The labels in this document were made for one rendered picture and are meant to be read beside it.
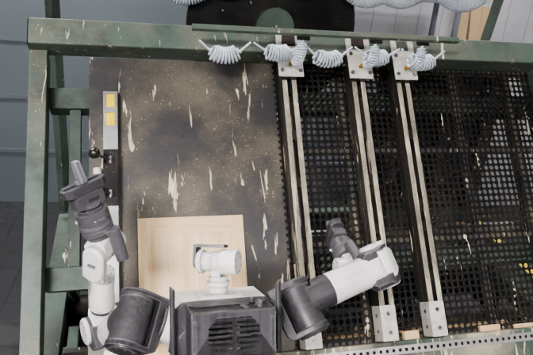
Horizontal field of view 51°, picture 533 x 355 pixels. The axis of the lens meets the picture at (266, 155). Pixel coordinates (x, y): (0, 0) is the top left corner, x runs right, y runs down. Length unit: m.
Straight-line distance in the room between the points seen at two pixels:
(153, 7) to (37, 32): 2.46
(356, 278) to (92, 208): 0.73
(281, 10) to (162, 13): 2.04
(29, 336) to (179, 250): 0.54
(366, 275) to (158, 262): 0.76
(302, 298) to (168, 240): 0.65
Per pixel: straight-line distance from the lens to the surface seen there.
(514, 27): 5.44
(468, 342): 2.33
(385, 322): 2.15
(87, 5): 4.59
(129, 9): 4.56
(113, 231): 1.56
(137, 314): 1.46
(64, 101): 2.19
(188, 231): 2.02
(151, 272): 2.00
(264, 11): 2.62
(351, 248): 1.92
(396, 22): 4.95
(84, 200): 1.54
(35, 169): 2.04
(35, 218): 2.00
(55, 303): 2.48
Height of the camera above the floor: 2.22
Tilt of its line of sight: 21 degrees down
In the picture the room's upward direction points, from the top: 5 degrees clockwise
